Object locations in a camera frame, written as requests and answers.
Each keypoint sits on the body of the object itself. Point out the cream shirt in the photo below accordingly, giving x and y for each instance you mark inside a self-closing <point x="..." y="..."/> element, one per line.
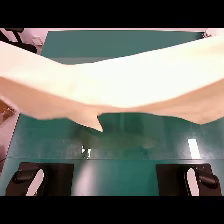
<point x="126" y="83"/>

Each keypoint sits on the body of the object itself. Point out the black office chair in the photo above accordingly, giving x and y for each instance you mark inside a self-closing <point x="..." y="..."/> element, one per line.
<point x="13" y="36"/>

